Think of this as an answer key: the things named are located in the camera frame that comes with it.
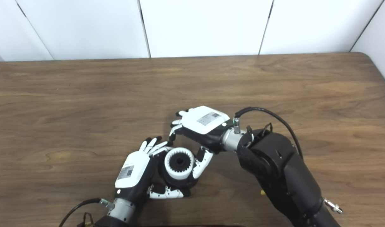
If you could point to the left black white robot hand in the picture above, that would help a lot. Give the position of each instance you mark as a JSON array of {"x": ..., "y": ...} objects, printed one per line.
[{"x": 132, "y": 173}]

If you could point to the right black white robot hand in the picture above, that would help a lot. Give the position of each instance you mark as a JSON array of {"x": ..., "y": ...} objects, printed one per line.
[{"x": 205, "y": 121}]

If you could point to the round black plastic part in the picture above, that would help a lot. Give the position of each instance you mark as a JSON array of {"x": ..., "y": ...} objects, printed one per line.
[{"x": 179, "y": 161}]

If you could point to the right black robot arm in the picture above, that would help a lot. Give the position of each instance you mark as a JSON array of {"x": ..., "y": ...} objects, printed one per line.
[{"x": 280, "y": 170}]

